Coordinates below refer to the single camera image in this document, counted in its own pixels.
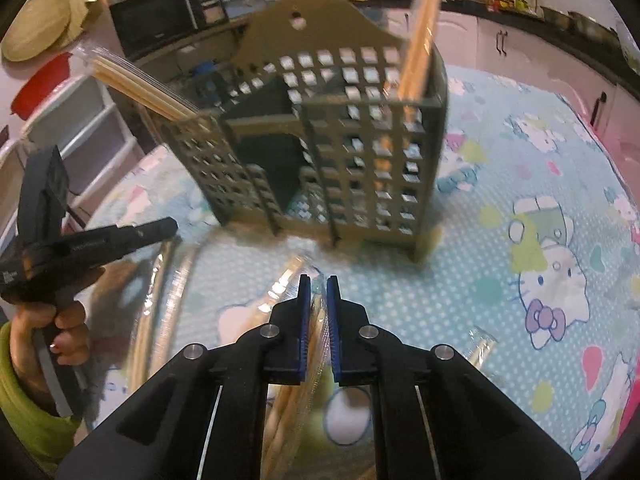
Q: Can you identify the round bamboo tray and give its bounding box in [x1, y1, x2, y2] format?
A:
[0, 0, 94, 64]

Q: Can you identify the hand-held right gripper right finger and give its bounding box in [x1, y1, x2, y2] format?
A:
[325, 275, 583, 480]

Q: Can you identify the pile of wooden chopsticks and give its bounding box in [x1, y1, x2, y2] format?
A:
[77, 0, 501, 411]

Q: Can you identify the cartoon cat printed blanket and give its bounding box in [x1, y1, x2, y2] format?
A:
[85, 62, 640, 480]

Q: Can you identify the small black appliance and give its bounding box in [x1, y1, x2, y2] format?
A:
[197, 0, 231, 29]

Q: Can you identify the plastic drawer unit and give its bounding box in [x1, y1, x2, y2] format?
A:
[0, 77, 147, 257]

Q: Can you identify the black kitchen countertop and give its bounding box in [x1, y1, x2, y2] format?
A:
[350, 0, 640, 78]

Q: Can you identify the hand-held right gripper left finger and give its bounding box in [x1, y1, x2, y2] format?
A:
[55, 274, 313, 480]

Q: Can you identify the blue can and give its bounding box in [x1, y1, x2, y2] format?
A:
[192, 60, 224, 101]

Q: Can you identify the green plastic utensil holder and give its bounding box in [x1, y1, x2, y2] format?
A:
[150, 0, 451, 263]

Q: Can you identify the person's left hand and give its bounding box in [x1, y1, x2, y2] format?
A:
[9, 267, 107, 367]

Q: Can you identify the red plastic basin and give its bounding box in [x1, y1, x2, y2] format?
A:
[10, 51, 74, 122]

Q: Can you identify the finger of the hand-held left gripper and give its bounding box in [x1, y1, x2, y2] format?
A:
[75, 216, 179, 261]

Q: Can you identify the wooden shelf rack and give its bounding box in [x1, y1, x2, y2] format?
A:
[120, 14, 253, 128]

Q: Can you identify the steel pot with lid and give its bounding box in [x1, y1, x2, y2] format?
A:
[540, 6, 619, 42]

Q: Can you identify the black microwave oven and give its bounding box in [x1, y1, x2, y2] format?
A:
[108, 0, 201, 59]

